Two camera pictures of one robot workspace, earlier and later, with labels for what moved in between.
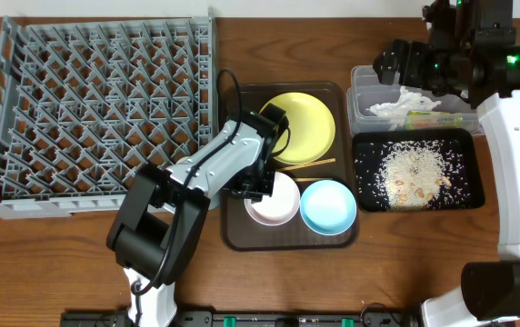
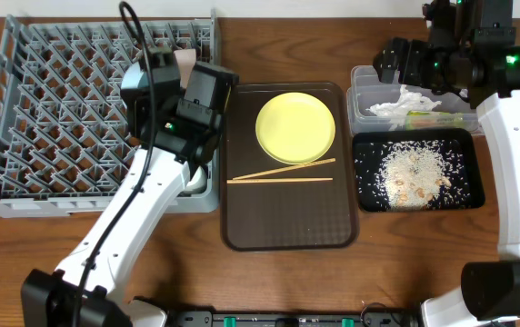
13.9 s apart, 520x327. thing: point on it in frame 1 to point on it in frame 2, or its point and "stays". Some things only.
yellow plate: x=311 y=128 stays
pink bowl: x=278 y=208 to x=186 y=60
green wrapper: x=428 y=119 stays
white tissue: x=405 y=103 stays
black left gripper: x=251 y=187 to x=152 y=61
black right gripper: x=414 y=53 stays
